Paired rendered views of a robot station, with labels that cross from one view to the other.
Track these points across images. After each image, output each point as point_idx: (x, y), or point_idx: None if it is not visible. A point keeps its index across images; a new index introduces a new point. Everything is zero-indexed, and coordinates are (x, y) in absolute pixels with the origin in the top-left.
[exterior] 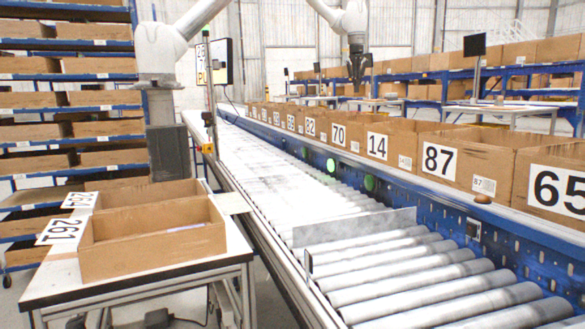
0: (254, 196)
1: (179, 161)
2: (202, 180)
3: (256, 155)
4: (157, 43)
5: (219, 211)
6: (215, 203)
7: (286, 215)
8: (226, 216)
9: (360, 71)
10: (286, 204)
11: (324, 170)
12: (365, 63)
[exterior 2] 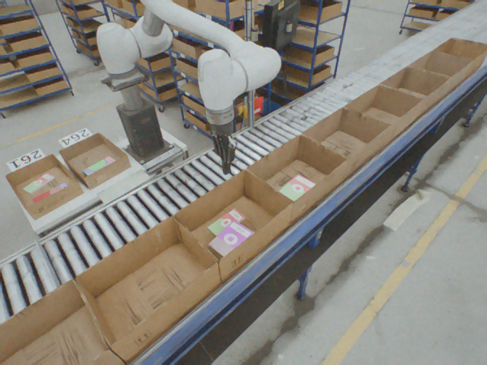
0: (140, 192)
1: (132, 136)
2: (180, 147)
3: (284, 139)
4: (100, 50)
5: (106, 187)
6: (121, 179)
7: (100, 224)
8: (95, 195)
9: (225, 154)
10: (125, 216)
11: None
12: (230, 149)
